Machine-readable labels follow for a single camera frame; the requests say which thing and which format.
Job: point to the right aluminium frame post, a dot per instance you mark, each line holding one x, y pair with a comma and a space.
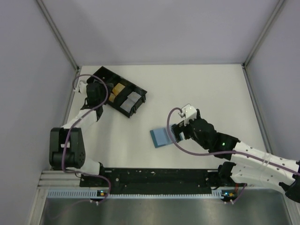
268, 25

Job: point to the left aluminium frame post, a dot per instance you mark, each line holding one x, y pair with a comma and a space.
57, 34

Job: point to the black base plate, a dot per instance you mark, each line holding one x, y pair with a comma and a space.
149, 181

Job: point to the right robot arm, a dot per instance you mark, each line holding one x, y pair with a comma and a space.
243, 163

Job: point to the white credit card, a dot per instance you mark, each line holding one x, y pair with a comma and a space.
133, 96

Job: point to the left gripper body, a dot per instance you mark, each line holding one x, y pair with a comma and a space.
106, 89

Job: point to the blue card holder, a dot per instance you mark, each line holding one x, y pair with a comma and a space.
160, 137

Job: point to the aluminium front rail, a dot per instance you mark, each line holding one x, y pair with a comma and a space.
58, 179

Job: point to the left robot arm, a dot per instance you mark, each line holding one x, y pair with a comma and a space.
67, 149

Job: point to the upper gold card in tray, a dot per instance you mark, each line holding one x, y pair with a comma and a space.
119, 87

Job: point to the white card in tray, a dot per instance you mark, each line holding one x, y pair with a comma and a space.
127, 105

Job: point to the black organizer tray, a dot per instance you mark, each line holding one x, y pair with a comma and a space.
109, 79

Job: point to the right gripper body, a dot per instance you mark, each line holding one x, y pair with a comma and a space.
177, 131

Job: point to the aluminium frame post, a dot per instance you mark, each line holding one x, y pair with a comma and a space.
268, 25
57, 34

